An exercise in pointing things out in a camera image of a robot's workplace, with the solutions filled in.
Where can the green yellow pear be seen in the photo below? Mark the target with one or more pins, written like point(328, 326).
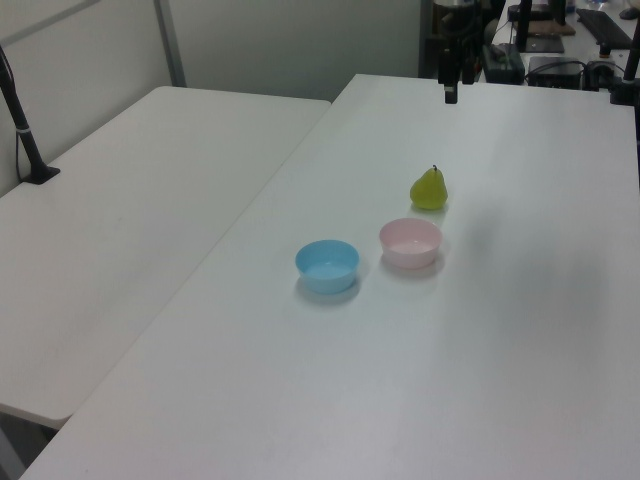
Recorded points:
point(429, 192)

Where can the white side table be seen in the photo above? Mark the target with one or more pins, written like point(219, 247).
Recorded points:
point(125, 225)

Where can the black computer keyboard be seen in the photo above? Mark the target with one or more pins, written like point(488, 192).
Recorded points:
point(605, 27)

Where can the grey desk device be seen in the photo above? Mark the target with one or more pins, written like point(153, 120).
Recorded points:
point(502, 62)

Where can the black monitor stand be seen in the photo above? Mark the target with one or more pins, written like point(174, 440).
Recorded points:
point(530, 42)

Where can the pink plastic bowl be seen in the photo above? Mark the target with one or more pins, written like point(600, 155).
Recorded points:
point(411, 245)

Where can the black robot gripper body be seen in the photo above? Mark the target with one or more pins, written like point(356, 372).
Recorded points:
point(457, 25)

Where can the black electronics box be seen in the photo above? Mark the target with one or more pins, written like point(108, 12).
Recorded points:
point(555, 71)

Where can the blue plastic bowl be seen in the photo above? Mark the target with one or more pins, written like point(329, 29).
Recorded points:
point(327, 267)

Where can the black camera stand clamp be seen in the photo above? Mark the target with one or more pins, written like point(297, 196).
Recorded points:
point(627, 80)

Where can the black camera pole with base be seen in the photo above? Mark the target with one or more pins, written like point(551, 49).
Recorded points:
point(22, 130)

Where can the grey partition frame post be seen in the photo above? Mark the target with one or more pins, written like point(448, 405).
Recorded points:
point(170, 40)

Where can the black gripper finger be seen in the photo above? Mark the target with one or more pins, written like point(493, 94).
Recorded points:
point(450, 75)
point(468, 67)

